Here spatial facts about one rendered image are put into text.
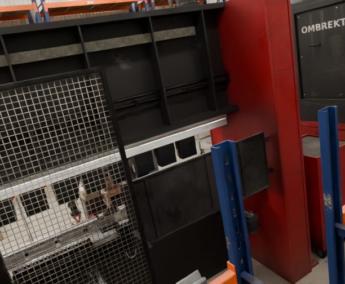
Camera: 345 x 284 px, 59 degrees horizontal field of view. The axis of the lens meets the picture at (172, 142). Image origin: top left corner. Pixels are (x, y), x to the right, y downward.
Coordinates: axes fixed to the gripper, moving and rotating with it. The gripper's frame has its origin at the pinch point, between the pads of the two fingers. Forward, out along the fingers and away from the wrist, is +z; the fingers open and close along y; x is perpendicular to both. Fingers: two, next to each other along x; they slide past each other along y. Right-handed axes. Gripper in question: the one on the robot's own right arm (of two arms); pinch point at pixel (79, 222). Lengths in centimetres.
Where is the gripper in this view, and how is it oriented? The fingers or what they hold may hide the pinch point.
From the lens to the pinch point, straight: 279.3
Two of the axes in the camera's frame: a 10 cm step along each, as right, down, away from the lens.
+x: 7.5, -3.0, 5.9
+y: 5.7, -1.7, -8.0
